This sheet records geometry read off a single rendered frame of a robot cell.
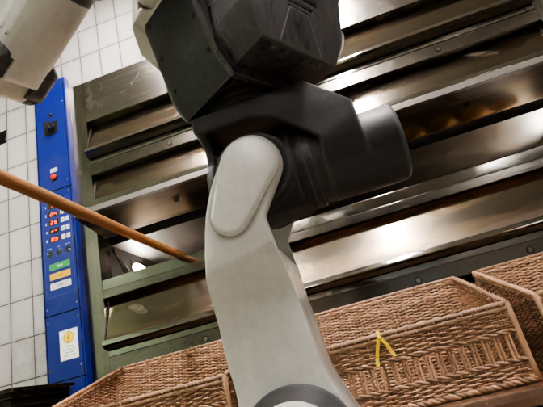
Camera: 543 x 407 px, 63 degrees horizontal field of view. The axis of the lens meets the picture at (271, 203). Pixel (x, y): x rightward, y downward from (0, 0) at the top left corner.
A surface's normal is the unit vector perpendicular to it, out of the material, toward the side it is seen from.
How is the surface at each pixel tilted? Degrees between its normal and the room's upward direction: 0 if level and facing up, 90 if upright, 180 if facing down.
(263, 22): 105
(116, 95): 90
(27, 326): 90
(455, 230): 70
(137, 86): 90
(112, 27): 90
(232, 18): 116
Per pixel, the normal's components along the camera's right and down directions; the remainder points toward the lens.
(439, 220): -0.30, -0.59
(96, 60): -0.24, -0.30
